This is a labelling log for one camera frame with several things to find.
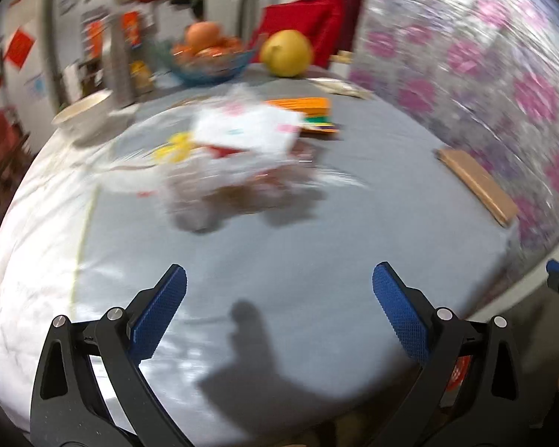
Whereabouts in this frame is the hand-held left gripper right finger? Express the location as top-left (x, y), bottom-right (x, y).
top-left (372, 261), bottom-right (530, 447)

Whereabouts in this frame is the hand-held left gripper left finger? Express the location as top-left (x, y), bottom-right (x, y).
top-left (29, 264), bottom-right (193, 447)

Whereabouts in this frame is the clear plastic bag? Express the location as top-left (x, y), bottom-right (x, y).
top-left (100, 148), bottom-right (328, 234)

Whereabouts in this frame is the yellow printed snack packet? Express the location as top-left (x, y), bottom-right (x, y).
top-left (153, 132), bottom-right (195, 164)

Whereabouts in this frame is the grey white feather-print tablecloth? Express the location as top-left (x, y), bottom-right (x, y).
top-left (0, 63), bottom-right (523, 447)

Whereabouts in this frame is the white ceramic bowl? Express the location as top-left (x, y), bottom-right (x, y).
top-left (51, 89), bottom-right (115, 143)

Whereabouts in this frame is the orange green striped packet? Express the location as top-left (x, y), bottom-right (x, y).
top-left (265, 97), bottom-right (342, 139)

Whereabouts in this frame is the side table with red cover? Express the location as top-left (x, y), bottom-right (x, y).
top-left (0, 106), bottom-right (32, 183)

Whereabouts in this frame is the pink floral sheet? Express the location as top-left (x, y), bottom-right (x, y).
top-left (348, 0), bottom-right (559, 289)

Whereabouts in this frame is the beige paper packet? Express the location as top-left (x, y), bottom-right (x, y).
top-left (306, 77), bottom-right (374, 100)

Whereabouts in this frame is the glass fruit bowl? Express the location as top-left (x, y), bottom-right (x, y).
top-left (160, 39), bottom-right (255, 86)

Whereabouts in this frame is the steel thermos flask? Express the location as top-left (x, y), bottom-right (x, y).
top-left (106, 8), bottom-right (137, 109)

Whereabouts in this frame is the cluster of small tangerines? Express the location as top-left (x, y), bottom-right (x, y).
top-left (171, 37), bottom-right (246, 64)

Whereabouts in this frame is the large orange fruit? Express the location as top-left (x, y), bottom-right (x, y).
top-left (185, 20), bottom-right (225, 55)

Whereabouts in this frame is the red orange gift box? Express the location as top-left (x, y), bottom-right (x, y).
top-left (120, 11), bottom-right (143, 50)

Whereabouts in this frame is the white refrigerator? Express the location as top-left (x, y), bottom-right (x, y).
top-left (6, 0), bottom-right (64, 118)

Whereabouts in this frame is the yellow pomelo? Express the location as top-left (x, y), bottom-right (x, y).
top-left (259, 29), bottom-right (314, 79)

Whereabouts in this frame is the red diamond paper on refrigerator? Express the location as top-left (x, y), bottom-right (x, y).
top-left (4, 27), bottom-right (37, 69)

